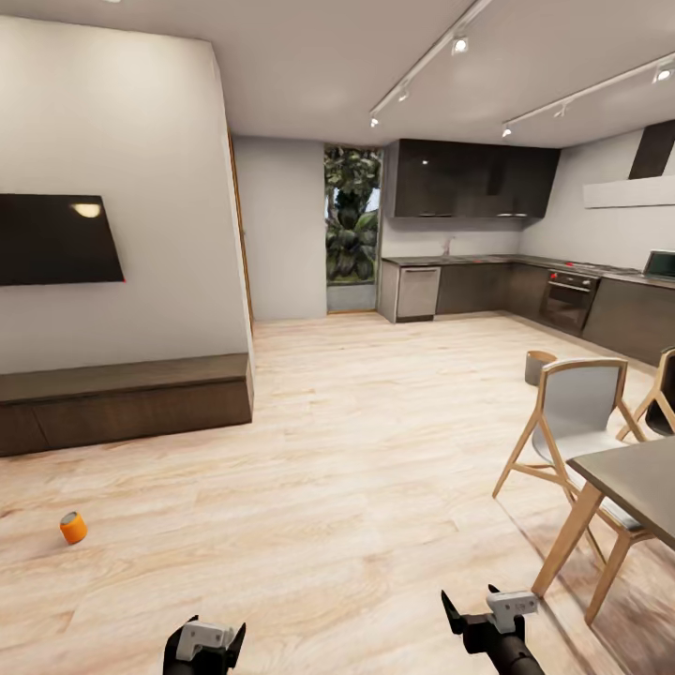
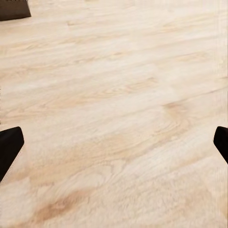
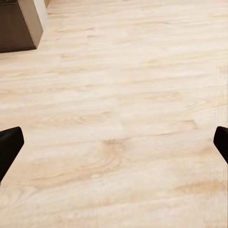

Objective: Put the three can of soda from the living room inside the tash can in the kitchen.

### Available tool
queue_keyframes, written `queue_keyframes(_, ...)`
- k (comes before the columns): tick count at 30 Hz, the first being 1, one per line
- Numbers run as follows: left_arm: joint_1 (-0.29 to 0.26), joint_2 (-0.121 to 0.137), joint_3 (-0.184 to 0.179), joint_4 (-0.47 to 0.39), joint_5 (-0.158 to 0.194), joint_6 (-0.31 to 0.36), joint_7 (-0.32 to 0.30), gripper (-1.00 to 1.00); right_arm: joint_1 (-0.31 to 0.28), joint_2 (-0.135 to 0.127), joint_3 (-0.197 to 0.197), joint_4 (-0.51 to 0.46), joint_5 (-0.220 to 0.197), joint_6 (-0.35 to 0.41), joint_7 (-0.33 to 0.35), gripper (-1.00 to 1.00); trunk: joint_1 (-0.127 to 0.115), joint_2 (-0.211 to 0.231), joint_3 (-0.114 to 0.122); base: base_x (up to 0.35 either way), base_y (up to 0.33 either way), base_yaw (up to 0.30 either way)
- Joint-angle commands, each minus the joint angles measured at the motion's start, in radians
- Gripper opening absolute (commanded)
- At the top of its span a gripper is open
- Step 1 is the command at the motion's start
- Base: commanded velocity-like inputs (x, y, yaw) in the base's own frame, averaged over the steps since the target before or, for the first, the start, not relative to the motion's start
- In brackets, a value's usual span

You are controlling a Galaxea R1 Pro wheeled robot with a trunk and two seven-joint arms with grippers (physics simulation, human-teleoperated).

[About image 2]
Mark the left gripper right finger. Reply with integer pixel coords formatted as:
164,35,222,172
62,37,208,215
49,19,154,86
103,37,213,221
213,126,228,163

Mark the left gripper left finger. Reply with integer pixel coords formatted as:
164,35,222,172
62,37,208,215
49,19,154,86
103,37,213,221
0,126,24,183

